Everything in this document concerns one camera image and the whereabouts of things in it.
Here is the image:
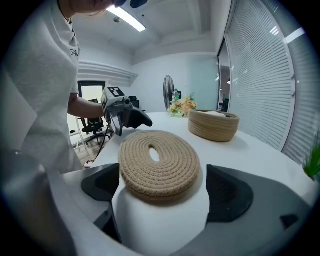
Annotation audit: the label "woven round basket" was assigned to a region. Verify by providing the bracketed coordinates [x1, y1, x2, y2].
[187, 109, 241, 143]

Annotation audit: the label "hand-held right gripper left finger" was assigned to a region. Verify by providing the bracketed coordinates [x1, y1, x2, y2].
[59, 162, 124, 245]

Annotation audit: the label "green drink bottle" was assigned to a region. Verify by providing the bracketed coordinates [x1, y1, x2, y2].
[171, 88, 183, 106]

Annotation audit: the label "black head-worn camera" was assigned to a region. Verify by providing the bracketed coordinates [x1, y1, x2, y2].
[113, 0, 148, 10]

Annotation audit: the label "small green potted plant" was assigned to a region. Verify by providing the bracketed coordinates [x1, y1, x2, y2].
[302, 139, 320, 181]

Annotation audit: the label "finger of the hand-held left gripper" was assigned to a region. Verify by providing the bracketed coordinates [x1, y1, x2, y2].
[109, 112, 125, 138]
[123, 107, 154, 130]

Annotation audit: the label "black standing fan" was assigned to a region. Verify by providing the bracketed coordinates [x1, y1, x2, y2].
[162, 74, 176, 113]

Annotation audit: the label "person's left forearm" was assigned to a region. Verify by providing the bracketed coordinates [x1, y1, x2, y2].
[67, 93, 105, 118]

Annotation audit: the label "white metal rack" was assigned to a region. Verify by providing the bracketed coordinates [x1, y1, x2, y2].
[73, 117, 88, 151]

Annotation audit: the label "white window blinds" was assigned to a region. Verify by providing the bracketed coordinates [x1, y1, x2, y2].
[223, 0, 320, 166]

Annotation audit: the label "black swivel office chair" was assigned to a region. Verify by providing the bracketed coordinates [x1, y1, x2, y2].
[79, 98, 112, 147]
[127, 95, 147, 113]

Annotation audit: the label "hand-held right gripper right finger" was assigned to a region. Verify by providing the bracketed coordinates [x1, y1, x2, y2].
[204, 163, 313, 241]

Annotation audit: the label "artificial flower bouquet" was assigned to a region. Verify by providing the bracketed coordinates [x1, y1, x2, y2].
[166, 93, 199, 118]

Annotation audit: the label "ceiling light strip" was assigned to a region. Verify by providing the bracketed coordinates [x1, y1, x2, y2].
[106, 5, 147, 33]

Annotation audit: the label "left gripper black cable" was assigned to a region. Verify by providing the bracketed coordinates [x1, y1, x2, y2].
[93, 124, 112, 163]

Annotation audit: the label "person's grey shirt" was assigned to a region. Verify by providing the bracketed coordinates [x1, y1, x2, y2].
[0, 0, 85, 173]

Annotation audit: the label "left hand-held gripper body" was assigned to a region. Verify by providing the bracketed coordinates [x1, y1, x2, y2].
[100, 86, 135, 120]

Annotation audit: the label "woven round lid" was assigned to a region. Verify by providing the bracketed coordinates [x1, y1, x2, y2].
[117, 129, 201, 206]

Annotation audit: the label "person's head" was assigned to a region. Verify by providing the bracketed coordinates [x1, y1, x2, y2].
[57, 0, 118, 17]

